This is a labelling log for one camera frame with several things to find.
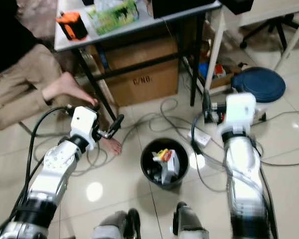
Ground white carton with yellow-red top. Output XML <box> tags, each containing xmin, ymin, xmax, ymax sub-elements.
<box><xmin>152</xmin><ymin>148</ymin><xmax>180</xmax><ymax>186</ymax></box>

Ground grey metal chair leg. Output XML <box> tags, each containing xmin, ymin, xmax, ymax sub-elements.
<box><xmin>17</xmin><ymin>121</ymin><xmax>53</xmax><ymax>138</ymax></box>

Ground barefoot person in beige trousers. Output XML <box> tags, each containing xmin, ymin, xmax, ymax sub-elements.
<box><xmin>0</xmin><ymin>0</ymin><xmax>123</xmax><ymax>156</ymax></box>

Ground large brown cardboard box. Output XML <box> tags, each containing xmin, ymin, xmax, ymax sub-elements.
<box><xmin>92</xmin><ymin>35</ymin><xmax>180</xmax><ymax>107</ymax></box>

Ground small open cardboard box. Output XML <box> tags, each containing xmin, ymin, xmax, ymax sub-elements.
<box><xmin>197</xmin><ymin>50</ymin><xmax>245</xmax><ymax>91</ymax></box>

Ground orange and black tool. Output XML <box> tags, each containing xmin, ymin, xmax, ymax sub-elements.
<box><xmin>56</xmin><ymin>11</ymin><xmax>89</xmax><ymax>41</ymax></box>

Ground robot leg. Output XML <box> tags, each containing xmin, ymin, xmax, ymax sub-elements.
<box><xmin>92</xmin><ymin>208</ymin><xmax>142</xmax><ymax>239</ymax></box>
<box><xmin>172</xmin><ymin>201</ymin><xmax>210</xmax><ymax>239</ymax></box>

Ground bin with blue round lid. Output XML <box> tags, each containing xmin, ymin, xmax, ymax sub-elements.
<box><xmin>230</xmin><ymin>67</ymin><xmax>287</xmax><ymax>123</ymax></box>

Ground robot left leg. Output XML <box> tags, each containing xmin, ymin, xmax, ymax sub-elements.
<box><xmin>92</xmin><ymin>208</ymin><xmax>142</xmax><ymax>239</ymax></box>

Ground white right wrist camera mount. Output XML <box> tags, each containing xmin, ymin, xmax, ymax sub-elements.
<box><xmin>216</xmin><ymin>93</ymin><xmax>258</xmax><ymax>136</ymax></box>

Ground small black case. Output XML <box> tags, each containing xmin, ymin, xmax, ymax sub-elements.
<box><xmin>219</xmin><ymin>0</ymin><xmax>255</xmax><ymax>15</ymax></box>

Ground grey table with black legs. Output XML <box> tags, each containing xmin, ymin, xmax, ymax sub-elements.
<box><xmin>54</xmin><ymin>0</ymin><xmax>223</xmax><ymax>123</ymax></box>

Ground long grey floor cable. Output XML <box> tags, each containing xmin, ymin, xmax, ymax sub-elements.
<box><xmin>37</xmin><ymin>96</ymin><xmax>299</xmax><ymax>194</ymax></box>

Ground black office chair base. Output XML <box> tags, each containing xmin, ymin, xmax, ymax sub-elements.
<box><xmin>239</xmin><ymin>14</ymin><xmax>299</xmax><ymax>53</ymax></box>

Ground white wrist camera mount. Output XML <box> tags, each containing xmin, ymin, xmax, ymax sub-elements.
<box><xmin>70</xmin><ymin>105</ymin><xmax>100</xmax><ymax>150</ymax></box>
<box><xmin>216</xmin><ymin>93</ymin><xmax>258</xmax><ymax>136</ymax></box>

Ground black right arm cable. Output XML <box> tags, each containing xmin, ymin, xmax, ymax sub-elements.
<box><xmin>190</xmin><ymin>112</ymin><xmax>209</xmax><ymax>151</ymax></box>

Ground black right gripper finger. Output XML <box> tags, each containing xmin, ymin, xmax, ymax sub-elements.
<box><xmin>202</xmin><ymin>90</ymin><xmax>213</xmax><ymax>123</ymax></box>

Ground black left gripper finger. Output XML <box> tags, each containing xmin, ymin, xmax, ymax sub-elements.
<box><xmin>109</xmin><ymin>114</ymin><xmax>126</xmax><ymax>138</ymax></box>

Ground white table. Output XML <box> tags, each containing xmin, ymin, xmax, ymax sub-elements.
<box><xmin>206</xmin><ymin>0</ymin><xmax>299</xmax><ymax>100</ymax></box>

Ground large black box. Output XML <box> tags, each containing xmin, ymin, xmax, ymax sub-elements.
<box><xmin>152</xmin><ymin>0</ymin><xmax>220</xmax><ymax>19</ymax></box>

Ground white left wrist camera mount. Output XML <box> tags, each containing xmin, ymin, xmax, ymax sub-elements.
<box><xmin>70</xmin><ymin>105</ymin><xmax>100</xmax><ymax>150</ymax></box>

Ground robot right leg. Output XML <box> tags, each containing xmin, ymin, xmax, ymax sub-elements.
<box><xmin>172</xmin><ymin>201</ymin><xmax>210</xmax><ymax>239</ymax></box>

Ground green plastic-wrapped pack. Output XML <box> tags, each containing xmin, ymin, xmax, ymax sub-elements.
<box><xmin>86</xmin><ymin>0</ymin><xmax>141</xmax><ymax>36</ymax></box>

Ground black round rubbish bin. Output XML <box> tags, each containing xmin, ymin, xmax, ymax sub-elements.
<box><xmin>141</xmin><ymin>137</ymin><xmax>190</xmax><ymax>190</ymax></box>

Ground white socket box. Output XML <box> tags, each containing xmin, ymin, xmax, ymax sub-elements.
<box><xmin>189</xmin><ymin>128</ymin><xmax>212</xmax><ymax>147</ymax></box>

